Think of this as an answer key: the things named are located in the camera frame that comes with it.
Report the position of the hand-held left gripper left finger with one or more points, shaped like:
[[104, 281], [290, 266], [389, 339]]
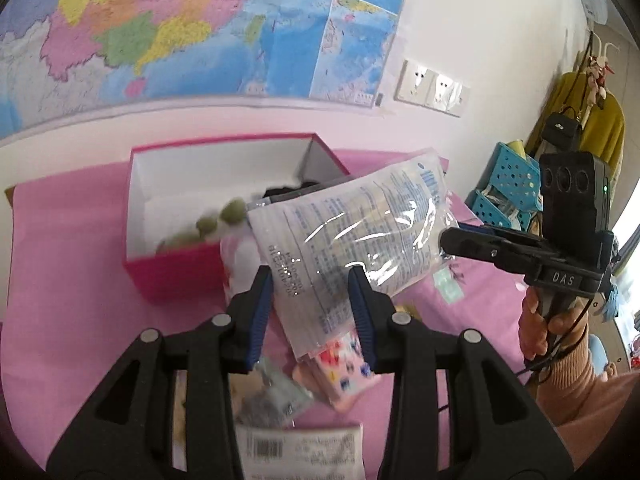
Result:
[[261, 310]]

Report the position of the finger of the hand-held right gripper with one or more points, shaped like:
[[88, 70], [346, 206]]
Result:
[[505, 232], [470, 246]]

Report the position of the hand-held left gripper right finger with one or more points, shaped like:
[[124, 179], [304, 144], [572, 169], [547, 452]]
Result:
[[359, 317]]

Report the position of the clear printed plastic packet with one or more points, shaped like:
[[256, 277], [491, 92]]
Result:
[[350, 220]]

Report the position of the white barcode wipes packet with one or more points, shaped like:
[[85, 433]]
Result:
[[300, 452]]

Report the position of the pink cardboard box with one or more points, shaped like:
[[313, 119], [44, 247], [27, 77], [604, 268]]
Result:
[[165, 175]]

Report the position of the person's right forearm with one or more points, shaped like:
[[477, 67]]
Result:
[[590, 400]]

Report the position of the white pink soft packet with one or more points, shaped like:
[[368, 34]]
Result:
[[240, 260]]

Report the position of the person's right hand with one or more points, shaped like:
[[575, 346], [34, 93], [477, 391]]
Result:
[[532, 325]]

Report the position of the blue perforated basket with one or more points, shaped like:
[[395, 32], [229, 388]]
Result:
[[515, 180]]

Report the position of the pink patterned small packet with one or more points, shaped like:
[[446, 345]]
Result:
[[335, 375]]

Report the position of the black handbag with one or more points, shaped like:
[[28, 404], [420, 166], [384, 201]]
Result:
[[561, 129]]

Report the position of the yellow coat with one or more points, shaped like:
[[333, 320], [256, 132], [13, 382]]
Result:
[[605, 130]]

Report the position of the grey small packet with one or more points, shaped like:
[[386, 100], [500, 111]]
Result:
[[272, 397]]

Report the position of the olive green plush toy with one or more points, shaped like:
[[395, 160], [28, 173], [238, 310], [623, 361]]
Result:
[[209, 224]]

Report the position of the black cloth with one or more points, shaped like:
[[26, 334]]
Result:
[[287, 191]]

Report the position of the hanging plush toy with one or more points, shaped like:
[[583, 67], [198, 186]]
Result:
[[599, 80]]

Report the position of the white coat rack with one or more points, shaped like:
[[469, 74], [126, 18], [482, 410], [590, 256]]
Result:
[[602, 47]]

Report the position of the pink daisy print blanket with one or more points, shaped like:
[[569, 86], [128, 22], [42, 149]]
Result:
[[70, 270]]

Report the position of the white wall socket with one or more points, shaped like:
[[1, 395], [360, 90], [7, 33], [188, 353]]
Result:
[[462, 101], [414, 80], [442, 91]]

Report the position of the colourful wall map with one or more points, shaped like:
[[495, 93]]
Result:
[[175, 35]]

